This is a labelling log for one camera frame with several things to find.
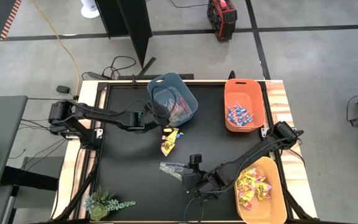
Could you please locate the orange plastic bin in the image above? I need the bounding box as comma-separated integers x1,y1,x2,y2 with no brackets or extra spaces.
224,78,266,133

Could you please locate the artificial succulent plant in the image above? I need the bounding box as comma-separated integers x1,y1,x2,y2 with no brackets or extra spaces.
84,186,136,222

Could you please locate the red licorice packet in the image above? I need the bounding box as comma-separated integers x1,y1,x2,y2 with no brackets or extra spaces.
178,95,191,114

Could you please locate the yellow plastic bin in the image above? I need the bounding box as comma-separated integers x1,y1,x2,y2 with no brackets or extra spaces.
234,156,288,224

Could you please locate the red and black toolbox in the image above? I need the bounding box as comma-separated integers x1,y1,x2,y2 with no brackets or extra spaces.
206,0,238,42

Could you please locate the black frame strut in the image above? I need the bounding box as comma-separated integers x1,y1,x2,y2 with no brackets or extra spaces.
280,183,313,222
53,161,98,222

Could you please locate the grey desk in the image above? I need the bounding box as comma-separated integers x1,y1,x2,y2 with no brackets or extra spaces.
0,95,29,191

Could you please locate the blue-grey plastic bin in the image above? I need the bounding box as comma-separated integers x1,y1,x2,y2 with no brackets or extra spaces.
147,72,199,128

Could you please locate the black toolbox cable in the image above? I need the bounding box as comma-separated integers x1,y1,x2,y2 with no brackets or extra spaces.
169,0,209,9

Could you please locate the yellow sour candy packet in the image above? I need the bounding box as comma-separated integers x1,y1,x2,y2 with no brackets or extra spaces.
244,167,262,184
163,127,180,144
235,174,252,191
237,198,252,210
255,181,273,202
240,187,257,203
160,140,176,157

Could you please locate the white fan base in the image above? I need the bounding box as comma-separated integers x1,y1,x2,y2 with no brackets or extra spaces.
80,0,101,19

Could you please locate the yellow extension cable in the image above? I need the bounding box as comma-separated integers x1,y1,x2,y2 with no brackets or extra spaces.
30,0,82,96

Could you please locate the black power strip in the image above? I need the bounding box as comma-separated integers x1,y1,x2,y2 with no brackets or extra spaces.
81,71,109,81

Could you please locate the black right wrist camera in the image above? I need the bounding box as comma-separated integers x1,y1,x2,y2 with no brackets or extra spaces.
189,154,203,170

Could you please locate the black floor cable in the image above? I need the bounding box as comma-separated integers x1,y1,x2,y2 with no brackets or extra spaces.
101,55,137,80

